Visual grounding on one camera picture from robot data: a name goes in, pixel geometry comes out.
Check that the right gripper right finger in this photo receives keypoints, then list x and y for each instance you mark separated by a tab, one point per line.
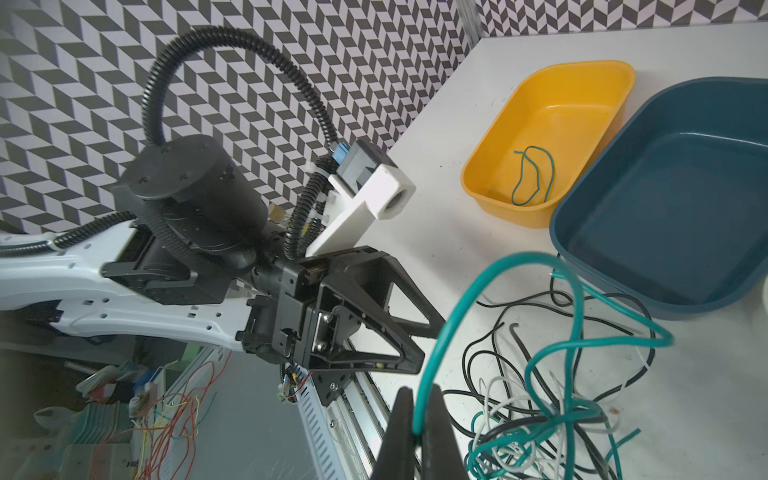
441	459

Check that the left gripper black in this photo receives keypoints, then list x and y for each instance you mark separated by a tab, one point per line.
292	320

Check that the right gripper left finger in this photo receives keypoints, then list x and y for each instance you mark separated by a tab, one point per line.
396	457

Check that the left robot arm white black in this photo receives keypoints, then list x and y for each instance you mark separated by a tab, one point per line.
193	255

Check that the yellow plastic bin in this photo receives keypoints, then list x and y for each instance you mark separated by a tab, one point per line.
548	133

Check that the dark teal plastic bin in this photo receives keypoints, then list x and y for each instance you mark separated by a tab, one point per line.
674	209

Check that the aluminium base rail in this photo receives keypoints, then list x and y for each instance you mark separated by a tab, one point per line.
345	416

